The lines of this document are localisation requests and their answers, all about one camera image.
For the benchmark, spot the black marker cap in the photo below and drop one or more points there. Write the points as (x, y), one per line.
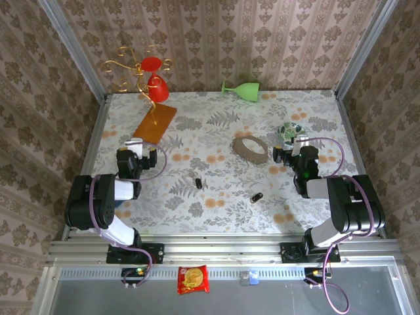
(198, 183)

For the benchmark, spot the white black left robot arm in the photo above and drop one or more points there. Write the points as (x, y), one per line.
(78, 203)

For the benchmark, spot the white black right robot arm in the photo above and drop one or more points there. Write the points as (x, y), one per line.
(354, 210)

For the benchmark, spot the leaf pattern bowl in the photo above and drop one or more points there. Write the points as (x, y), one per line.
(288, 129)

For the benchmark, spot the red wine glass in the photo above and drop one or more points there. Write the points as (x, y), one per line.
(157, 90)

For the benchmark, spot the green wine glass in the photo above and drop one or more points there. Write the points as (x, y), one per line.
(247, 92)

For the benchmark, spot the black connector board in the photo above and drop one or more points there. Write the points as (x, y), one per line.
(311, 273)
(131, 272)

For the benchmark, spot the red snack packet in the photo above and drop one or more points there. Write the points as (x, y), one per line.
(193, 279)

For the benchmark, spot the small blue and grey packet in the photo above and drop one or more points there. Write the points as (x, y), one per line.
(251, 278)

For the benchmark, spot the grey metal panel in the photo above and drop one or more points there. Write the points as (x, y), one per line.
(262, 298)

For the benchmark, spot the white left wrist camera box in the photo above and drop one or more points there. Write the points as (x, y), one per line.
(134, 147)

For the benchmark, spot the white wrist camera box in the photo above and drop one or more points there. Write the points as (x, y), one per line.
(300, 144)
(134, 147)

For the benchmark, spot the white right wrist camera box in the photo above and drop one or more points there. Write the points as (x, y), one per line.
(300, 144)

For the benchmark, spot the aluminium side rail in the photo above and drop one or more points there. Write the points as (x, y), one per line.
(349, 131)
(88, 157)

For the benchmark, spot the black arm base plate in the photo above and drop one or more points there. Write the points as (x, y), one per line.
(287, 252)
(157, 252)

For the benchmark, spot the wide aluminium mounting rail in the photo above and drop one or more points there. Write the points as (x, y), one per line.
(223, 251)

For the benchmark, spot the aluminium frame post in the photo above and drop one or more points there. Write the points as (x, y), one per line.
(74, 49)
(361, 49)

